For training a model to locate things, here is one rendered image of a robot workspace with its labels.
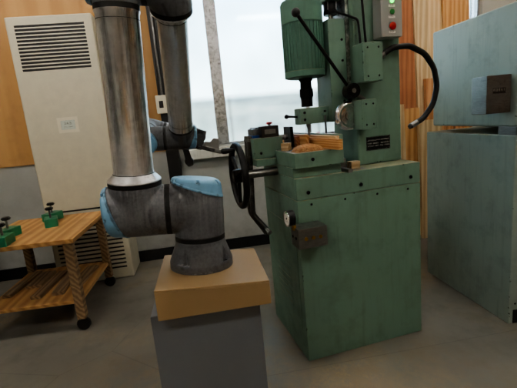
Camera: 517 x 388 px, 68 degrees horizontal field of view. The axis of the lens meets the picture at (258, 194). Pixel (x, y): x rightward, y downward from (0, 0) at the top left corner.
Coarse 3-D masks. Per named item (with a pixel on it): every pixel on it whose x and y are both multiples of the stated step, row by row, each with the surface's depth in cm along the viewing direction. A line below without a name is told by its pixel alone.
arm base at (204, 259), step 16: (176, 240) 113; (192, 240) 109; (208, 240) 110; (224, 240) 115; (176, 256) 112; (192, 256) 109; (208, 256) 110; (224, 256) 114; (176, 272) 111; (192, 272) 109; (208, 272) 109
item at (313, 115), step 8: (296, 112) 168; (304, 112) 164; (312, 112) 166; (320, 112) 167; (328, 112) 168; (296, 120) 169; (304, 120) 165; (312, 120) 166; (320, 120) 167; (328, 120) 168
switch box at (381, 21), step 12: (372, 0) 156; (384, 0) 152; (396, 0) 153; (372, 12) 158; (384, 12) 153; (396, 12) 154; (384, 24) 154; (396, 24) 155; (384, 36) 155; (396, 36) 157
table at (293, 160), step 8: (280, 152) 161; (288, 152) 153; (304, 152) 147; (312, 152) 148; (320, 152) 149; (328, 152) 150; (336, 152) 151; (256, 160) 164; (264, 160) 165; (272, 160) 166; (280, 160) 163; (288, 160) 154; (296, 160) 147; (304, 160) 148; (312, 160) 148; (320, 160) 150; (328, 160) 150; (336, 160) 152; (296, 168) 147
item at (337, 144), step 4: (312, 140) 165; (316, 140) 162; (320, 140) 158; (324, 140) 155; (328, 140) 151; (332, 140) 147; (336, 140) 144; (340, 140) 144; (316, 144) 162; (320, 144) 159; (324, 144) 155; (328, 144) 152; (332, 144) 148; (336, 144) 145; (340, 144) 144; (324, 148) 156; (328, 148) 152; (332, 148) 148; (336, 148) 145; (340, 148) 144
